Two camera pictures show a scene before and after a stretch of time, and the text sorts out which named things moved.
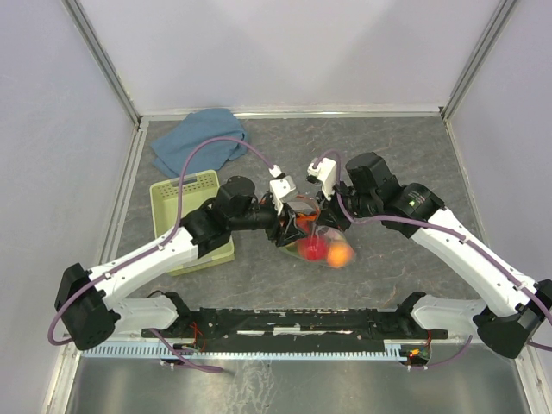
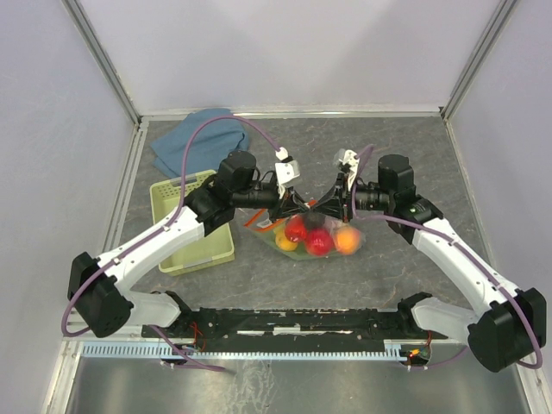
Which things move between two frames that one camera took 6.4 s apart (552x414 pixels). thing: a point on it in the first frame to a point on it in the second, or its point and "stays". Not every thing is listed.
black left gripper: (287, 234) to (291, 203)
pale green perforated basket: (197, 190) stays
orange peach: (339, 255) to (348, 240)
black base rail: (396, 325) stays
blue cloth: (171, 150) stays
